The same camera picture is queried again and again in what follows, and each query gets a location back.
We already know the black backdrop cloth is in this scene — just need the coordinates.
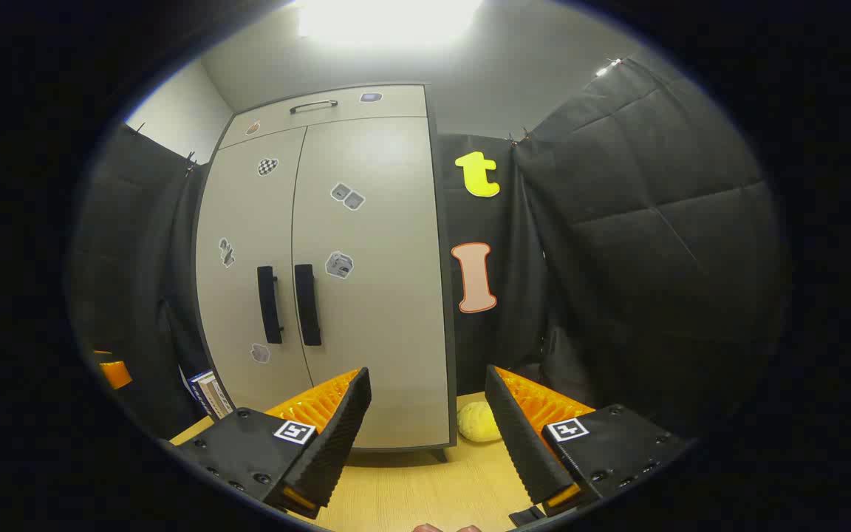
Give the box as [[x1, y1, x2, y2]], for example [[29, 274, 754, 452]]
[[67, 55, 792, 444]]

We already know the ceiling light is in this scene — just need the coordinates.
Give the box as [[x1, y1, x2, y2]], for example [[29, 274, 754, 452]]
[[296, 0, 485, 47]]

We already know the white book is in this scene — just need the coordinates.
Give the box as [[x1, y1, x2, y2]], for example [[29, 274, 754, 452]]
[[200, 371, 236, 417]]

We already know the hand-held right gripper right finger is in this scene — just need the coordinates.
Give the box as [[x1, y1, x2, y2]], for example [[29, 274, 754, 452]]
[[485, 364, 696, 518]]

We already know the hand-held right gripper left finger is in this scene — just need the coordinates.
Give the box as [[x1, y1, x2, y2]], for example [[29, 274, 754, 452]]
[[163, 367, 372, 519]]

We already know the dark blue book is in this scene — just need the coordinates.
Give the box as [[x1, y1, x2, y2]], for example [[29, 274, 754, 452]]
[[186, 372, 213, 419]]

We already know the black door handle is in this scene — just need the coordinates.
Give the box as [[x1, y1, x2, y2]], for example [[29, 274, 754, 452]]
[[293, 264, 323, 347], [257, 266, 284, 345]]

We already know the yellow sponge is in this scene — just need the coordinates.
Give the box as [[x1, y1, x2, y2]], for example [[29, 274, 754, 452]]
[[457, 401, 504, 443]]

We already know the beige double-door shoe cabinet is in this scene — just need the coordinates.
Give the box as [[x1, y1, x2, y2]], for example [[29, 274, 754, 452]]
[[193, 81, 460, 463]]

